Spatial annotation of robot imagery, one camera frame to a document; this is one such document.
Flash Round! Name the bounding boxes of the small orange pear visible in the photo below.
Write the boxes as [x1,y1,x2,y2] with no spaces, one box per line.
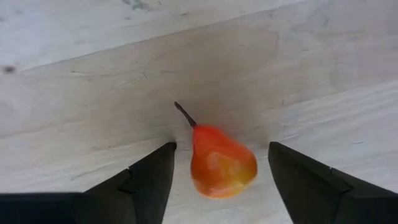
[173,101,259,200]

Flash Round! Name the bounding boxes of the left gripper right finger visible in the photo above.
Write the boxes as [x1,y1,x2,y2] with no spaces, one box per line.
[267,141,398,224]

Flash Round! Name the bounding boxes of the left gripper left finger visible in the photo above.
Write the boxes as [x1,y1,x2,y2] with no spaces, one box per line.
[0,141,178,224]

